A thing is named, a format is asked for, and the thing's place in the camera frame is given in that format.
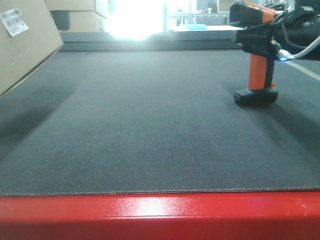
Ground orange black barcode scanner gun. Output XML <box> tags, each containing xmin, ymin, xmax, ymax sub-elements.
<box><xmin>229</xmin><ymin>0</ymin><xmax>278</xmax><ymax>107</ymax></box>

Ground white usb cable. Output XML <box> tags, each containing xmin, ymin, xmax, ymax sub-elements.
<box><xmin>278</xmin><ymin>37</ymin><xmax>320</xmax><ymax>61</ymax></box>

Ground brown cardboard package box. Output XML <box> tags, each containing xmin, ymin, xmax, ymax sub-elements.
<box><xmin>0</xmin><ymin>0</ymin><xmax>63</xmax><ymax>96</ymax></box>

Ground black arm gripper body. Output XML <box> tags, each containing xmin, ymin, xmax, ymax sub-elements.
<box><xmin>271</xmin><ymin>6</ymin><xmax>320</xmax><ymax>60</ymax></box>

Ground white barcode label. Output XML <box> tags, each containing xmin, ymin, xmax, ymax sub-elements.
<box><xmin>0</xmin><ymin>8</ymin><xmax>29</xmax><ymax>37</ymax></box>

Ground blue tray in background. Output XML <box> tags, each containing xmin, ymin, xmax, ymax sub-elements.
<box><xmin>181</xmin><ymin>23</ymin><xmax>208</xmax><ymax>31</ymax></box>

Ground stacked cardboard boxes background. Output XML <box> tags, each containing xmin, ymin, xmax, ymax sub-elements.
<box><xmin>45</xmin><ymin>0</ymin><xmax>109</xmax><ymax>33</ymax></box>

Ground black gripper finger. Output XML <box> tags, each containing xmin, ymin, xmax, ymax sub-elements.
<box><xmin>231</xmin><ymin>21</ymin><xmax>277</xmax><ymax>60</ymax></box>

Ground red conveyor frame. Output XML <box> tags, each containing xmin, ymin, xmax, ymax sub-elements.
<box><xmin>0</xmin><ymin>190</ymin><xmax>320</xmax><ymax>240</ymax></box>

